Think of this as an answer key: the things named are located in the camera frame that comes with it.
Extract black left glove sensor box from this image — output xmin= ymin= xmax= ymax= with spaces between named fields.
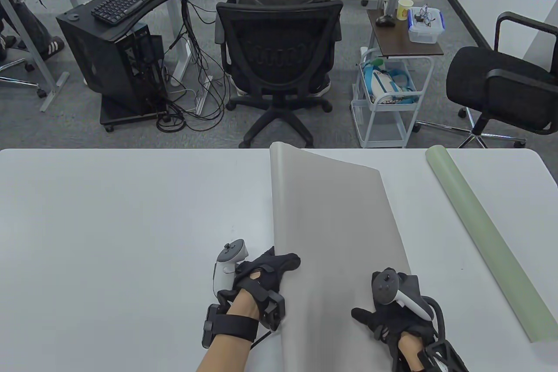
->
xmin=262 ymin=290 xmax=286 ymax=331

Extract white power strip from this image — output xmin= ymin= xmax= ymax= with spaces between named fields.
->
xmin=196 ymin=76 xmax=213 ymax=114

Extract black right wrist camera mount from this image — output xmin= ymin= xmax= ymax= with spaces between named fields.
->
xmin=392 ymin=337 xmax=469 ymax=372

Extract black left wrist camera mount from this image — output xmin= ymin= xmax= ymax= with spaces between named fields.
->
xmin=201 ymin=302 xmax=262 ymax=348

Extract grey white hand controller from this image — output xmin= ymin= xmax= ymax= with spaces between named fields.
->
xmin=213 ymin=239 xmax=250 ymax=298
xmin=371 ymin=269 xmax=446 ymax=340

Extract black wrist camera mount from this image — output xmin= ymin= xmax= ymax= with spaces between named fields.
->
xmin=201 ymin=302 xmax=262 ymax=348
xmin=392 ymin=337 xmax=469 ymax=372

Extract grey desk mat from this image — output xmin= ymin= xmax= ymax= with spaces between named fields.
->
xmin=244 ymin=142 xmax=412 ymax=372

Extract brown side table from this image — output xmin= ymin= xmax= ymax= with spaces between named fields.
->
xmin=366 ymin=8 xmax=444 ymax=58

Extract person's right forearm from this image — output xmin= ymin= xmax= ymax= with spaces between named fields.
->
xmin=398 ymin=332 xmax=425 ymax=372

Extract black armchair with chrome legs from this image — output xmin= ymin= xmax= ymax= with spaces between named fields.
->
xmin=414 ymin=11 xmax=558 ymax=149

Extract person's left hand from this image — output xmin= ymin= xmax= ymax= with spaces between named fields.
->
xmin=231 ymin=246 xmax=301 ymax=303

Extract bundle of black cables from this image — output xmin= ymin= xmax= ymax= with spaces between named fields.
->
xmin=156 ymin=0 xmax=231 ymax=133

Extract black computer tower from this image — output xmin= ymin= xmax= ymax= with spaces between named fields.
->
xmin=56 ymin=3 xmax=168 ymax=116

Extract person's left forearm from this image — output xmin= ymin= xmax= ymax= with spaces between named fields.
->
xmin=196 ymin=289 xmax=266 ymax=372

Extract pale green desk mat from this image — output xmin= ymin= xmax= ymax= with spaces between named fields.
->
xmin=425 ymin=144 xmax=558 ymax=343

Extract grey metal desk frame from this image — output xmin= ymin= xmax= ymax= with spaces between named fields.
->
xmin=0 ymin=0 xmax=70 ymax=113

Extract white wire rolling cart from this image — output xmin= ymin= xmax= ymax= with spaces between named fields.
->
xmin=351 ymin=47 xmax=434 ymax=149

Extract black mesh office chair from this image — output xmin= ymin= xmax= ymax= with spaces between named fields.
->
xmin=216 ymin=0 xmax=345 ymax=149

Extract clear box with blue latches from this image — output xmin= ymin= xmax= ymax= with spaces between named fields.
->
xmin=408 ymin=7 xmax=446 ymax=44

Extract chrome office chair base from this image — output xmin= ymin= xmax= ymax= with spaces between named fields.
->
xmin=0 ymin=57 xmax=48 ymax=99

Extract person's right hand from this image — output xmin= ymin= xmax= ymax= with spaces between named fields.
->
xmin=351 ymin=271 xmax=436 ymax=342

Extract black rolling computer platform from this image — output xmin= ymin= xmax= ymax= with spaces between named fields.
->
xmin=99 ymin=97 xmax=170 ymax=132

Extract blue and white bag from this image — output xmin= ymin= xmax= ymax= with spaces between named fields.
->
xmin=362 ymin=60 xmax=417 ymax=105

